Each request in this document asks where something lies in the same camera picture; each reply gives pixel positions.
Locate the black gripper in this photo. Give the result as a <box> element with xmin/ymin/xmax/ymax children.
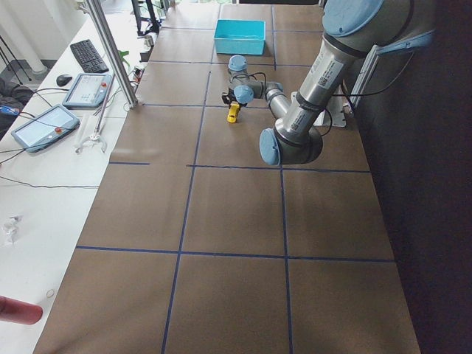
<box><xmin>221</xmin><ymin>90</ymin><xmax>237</xmax><ymax>105</ymax></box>

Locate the yellow beetle toy car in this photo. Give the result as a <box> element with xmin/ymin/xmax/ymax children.
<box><xmin>226</xmin><ymin>102</ymin><xmax>240</xmax><ymax>124</ymax></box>

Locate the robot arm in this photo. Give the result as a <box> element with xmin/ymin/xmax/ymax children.
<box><xmin>222</xmin><ymin>1</ymin><xmax>437</xmax><ymax>165</ymax></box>

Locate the teal plastic bin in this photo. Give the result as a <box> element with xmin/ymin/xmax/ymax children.
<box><xmin>213</xmin><ymin>19</ymin><xmax>266</xmax><ymax>55</ymax></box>

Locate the white reacher grabber tool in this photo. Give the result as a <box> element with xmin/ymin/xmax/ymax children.
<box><xmin>74</xmin><ymin>83</ymin><xmax>114</xmax><ymax>155</ymax></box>

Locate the far teach pendant tablet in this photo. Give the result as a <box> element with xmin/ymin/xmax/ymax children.
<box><xmin>62</xmin><ymin>73</ymin><xmax>112</xmax><ymax>109</ymax></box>

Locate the teach pendant tablet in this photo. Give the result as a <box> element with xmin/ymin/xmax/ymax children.
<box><xmin>11</xmin><ymin>105</ymin><xmax>80</xmax><ymax>153</ymax></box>
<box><xmin>62</xmin><ymin>73</ymin><xmax>112</xmax><ymax>109</ymax></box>

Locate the black keyboard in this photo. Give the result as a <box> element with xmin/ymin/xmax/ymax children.
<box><xmin>69</xmin><ymin>39</ymin><xmax>108</xmax><ymax>73</ymax></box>

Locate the black computer mouse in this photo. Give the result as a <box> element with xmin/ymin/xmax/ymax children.
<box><xmin>56</xmin><ymin>74</ymin><xmax>73</xmax><ymax>87</ymax></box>

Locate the near teach pendant tablet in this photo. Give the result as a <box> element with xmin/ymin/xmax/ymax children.
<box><xmin>11</xmin><ymin>105</ymin><xmax>80</xmax><ymax>153</ymax></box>

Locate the crumpled white paper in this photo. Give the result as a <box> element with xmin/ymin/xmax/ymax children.
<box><xmin>2</xmin><ymin>215</ymin><xmax>23</xmax><ymax>246</ymax></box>

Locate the red cylinder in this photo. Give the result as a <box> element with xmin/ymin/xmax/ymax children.
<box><xmin>1</xmin><ymin>296</ymin><xmax>43</xmax><ymax>325</ymax></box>

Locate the aluminium frame post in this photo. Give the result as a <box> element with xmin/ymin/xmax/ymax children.
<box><xmin>85</xmin><ymin>0</ymin><xmax>138</xmax><ymax>108</ymax></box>

